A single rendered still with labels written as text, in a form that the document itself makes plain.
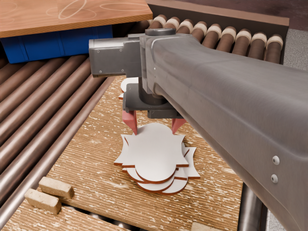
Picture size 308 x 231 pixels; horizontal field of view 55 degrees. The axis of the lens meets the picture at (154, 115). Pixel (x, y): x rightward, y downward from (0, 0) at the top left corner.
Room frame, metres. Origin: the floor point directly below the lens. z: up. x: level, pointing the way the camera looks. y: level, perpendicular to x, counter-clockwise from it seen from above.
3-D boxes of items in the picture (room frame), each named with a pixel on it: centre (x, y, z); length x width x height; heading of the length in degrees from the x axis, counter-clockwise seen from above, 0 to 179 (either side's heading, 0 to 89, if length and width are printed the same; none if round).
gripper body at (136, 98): (0.39, 0.00, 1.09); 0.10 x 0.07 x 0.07; 92
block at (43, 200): (0.26, 0.19, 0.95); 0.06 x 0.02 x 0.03; 70
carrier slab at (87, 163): (0.42, -0.02, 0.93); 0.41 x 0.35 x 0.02; 162
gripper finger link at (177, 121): (0.39, -0.02, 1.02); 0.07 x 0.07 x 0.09; 2
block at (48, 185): (0.28, 0.17, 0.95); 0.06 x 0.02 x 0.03; 72
